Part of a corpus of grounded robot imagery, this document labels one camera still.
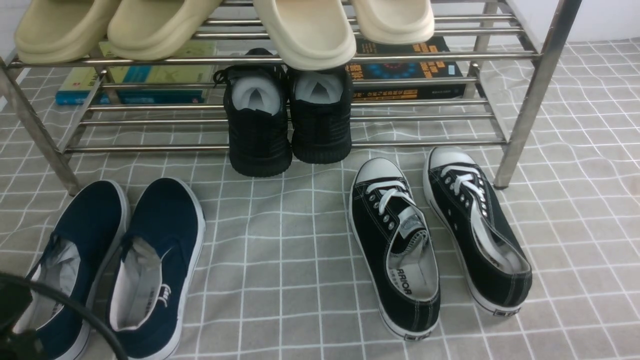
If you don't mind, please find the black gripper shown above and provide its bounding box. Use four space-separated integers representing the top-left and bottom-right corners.
0 282 47 360

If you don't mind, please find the navy slip-on shoe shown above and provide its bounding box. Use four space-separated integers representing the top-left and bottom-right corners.
14 180 130 360
106 177 206 360

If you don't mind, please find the stainless steel shoe rack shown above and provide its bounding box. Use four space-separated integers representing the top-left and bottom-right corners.
0 0 584 196

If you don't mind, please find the green and blue book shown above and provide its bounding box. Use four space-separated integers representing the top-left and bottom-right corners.
55 39 218 106

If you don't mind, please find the beige slipper far left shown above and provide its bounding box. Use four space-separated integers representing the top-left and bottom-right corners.
14 0 121 64

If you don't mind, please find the beige slipper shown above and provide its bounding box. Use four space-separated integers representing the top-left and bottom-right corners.
14 0 121 64
107 0 222 61

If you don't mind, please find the black mesh sneaker left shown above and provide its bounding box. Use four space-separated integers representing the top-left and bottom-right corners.
213 63 293 178

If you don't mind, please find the black mesh sneaker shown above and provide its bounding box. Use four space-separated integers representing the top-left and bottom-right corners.
286 66 354 165
213 63 293 178

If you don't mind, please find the black canvas sneaker left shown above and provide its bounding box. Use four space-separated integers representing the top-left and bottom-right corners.
348 157 441 341

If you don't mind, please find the black canvas sneaker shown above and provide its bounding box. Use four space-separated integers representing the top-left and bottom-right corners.
348 157 441 341
422 146 533 317

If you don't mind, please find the black mesh sneaker right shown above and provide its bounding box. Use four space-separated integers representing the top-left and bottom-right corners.
286 66 354 165

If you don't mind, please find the cream slipper centre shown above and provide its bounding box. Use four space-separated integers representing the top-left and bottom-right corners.
253 0 357 71

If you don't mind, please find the cream slipper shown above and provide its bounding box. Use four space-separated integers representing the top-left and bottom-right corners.
350 0 435 45
253 0 357 71

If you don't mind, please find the black canvas sneaker right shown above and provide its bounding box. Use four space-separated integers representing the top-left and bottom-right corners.
422 146 533 317

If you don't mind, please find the black book with orange text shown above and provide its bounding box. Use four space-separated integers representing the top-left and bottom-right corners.
346 36 467 101

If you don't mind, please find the cream slipper right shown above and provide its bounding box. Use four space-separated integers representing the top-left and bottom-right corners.
350 0 435 45

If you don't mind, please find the black cable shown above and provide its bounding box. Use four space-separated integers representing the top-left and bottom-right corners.
0 272 129 360

